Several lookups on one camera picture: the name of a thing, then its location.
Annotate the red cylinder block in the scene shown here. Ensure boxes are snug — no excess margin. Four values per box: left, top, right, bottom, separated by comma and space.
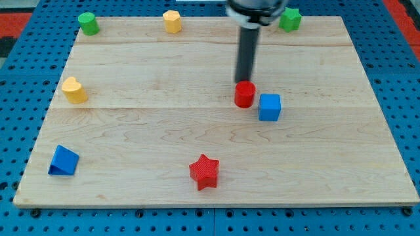
234, 81, 256, 108

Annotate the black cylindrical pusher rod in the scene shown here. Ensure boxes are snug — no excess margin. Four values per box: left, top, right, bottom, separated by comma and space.
234, 27, 260, 83

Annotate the red star block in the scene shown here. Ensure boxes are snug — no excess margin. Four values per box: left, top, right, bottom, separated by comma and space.
189, 153, 220, 191

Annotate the blue cube block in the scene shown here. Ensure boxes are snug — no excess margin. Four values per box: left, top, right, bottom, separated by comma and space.
258, 94, 282, 121

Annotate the wooden board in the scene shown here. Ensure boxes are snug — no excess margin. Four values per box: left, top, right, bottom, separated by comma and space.
14, 16, 419, 208

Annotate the yellow hexagon block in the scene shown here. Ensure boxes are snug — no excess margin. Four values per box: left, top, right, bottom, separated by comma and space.
163, 10, 182, 33

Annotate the green star block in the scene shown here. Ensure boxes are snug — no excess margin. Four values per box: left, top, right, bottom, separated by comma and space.
278, 7, 302, 32

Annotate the yellow heart block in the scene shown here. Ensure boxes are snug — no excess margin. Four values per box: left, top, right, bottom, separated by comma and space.
61, 77, 88, 104

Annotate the blue triangular prism block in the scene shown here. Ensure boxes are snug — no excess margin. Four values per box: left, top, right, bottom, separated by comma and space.
48, 145, 79, 176

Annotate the green cylinder block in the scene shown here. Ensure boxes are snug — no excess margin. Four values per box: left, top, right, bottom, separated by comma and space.
77, 12, 100, 36

